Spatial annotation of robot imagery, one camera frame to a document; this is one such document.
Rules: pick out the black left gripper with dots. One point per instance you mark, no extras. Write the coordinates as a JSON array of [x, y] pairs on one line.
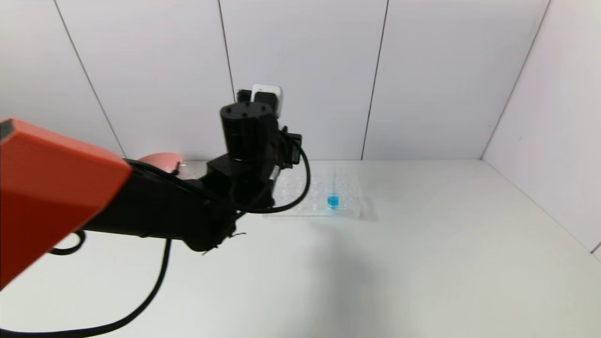
[[246, 131]]

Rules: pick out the orange and black left arm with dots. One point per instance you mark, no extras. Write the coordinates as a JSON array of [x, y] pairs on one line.
[[56, 188]]

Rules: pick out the clear glass beaker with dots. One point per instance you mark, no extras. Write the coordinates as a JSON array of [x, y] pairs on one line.
[[192, 170]]

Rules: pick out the test tube with blue pigment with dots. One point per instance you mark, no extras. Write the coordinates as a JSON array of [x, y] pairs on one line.
[[333, 202]]

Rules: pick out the clear plastic test tube rack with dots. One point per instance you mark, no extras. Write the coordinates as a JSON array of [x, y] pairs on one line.
[[350, 199]]

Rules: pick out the pink bowl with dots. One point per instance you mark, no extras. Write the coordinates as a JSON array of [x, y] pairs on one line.
[[162, 158]]

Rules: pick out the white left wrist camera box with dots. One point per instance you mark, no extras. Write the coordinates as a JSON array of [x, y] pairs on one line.
[[274, 94]]

